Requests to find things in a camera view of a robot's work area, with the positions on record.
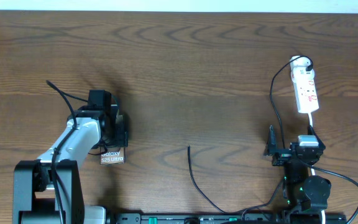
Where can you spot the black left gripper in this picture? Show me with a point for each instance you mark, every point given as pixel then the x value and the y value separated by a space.
pixel 122 137

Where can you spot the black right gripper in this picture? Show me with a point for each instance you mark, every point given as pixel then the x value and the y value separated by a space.
pixel 271 149

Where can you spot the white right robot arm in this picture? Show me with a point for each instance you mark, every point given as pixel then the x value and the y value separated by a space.
pixel 307 194

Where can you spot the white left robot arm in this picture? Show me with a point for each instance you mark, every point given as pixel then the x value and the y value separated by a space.
pixel 48 189

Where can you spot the white power strip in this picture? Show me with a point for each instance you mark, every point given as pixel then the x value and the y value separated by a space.
pixel 302 76

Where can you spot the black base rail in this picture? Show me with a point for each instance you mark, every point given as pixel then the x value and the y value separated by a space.
pixel 136 218

